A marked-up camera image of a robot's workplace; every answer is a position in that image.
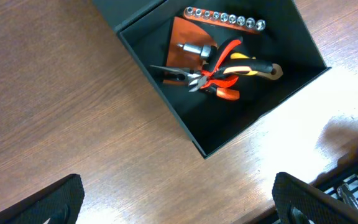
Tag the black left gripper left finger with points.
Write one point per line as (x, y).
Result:
(58, 203)

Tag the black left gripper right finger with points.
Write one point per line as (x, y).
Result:
(291, 194)

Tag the orange black needle-nose pliers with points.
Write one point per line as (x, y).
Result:
(182, 76)

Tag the black yellow ratchet screwdriver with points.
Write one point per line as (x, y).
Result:
(211, 55)

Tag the red black diagonal cutters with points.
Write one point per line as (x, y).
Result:
(212, 76)

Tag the socket set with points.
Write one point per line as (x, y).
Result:
(223, 19)

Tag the orange spatula with wooden handle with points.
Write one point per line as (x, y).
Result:
(193, 59)

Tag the dark green open box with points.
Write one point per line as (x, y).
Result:
(145, 28)

